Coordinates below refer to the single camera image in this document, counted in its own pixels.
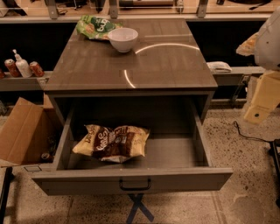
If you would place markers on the black stand at left edge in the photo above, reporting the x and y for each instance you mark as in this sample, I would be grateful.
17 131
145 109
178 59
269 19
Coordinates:
8 177

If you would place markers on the grey side shelf right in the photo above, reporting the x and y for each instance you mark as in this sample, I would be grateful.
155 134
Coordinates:
234 77

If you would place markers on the black drawer handle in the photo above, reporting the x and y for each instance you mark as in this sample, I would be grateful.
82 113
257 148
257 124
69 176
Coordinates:
135 186

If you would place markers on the grey side shelf left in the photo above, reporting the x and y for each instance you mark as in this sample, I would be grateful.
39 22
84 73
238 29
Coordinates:
11 84

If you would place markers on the open grey top drawer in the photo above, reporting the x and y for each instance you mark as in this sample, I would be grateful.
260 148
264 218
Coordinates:
176 154

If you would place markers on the black base at right edge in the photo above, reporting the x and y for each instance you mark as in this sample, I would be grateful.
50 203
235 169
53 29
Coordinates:
273 151

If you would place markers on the green chip bag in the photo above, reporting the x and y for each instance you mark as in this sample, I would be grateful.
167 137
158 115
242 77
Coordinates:
96 27

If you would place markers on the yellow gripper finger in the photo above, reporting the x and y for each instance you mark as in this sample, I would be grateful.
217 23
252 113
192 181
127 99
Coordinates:
247 48
265 98

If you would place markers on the can inside cardboard box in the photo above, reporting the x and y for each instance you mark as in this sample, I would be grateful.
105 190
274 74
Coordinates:
46 157

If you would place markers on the white ceramic bowl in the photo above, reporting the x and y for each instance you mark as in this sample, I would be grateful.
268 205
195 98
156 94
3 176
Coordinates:
123 39

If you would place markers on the white folded cloth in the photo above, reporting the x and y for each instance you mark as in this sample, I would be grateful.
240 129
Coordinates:
217 67

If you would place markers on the grey cabinet with counter top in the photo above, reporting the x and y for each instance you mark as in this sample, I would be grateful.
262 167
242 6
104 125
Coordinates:
164 60

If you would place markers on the red soda can left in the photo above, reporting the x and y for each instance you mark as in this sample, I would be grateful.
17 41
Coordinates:
11 66

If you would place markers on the white pump bottle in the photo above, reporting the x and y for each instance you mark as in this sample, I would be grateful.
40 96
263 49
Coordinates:
22 65

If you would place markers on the grey side shelf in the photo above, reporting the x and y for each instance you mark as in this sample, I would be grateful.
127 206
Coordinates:
234 77
11 84

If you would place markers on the red soda can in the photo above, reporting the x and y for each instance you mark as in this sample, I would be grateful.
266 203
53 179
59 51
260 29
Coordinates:
11 66
37 69

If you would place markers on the brown yellow chip bag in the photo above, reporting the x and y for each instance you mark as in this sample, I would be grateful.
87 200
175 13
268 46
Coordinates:
113 145

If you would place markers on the blue tape cross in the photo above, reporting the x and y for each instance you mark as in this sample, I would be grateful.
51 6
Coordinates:
138 204

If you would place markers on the red soda can right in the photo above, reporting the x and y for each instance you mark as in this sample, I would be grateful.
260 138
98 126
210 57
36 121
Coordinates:
37 69

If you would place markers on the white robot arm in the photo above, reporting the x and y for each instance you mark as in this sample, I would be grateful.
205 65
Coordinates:
265 47

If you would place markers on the brown cardboard box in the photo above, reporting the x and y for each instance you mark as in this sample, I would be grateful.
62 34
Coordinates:
27 132

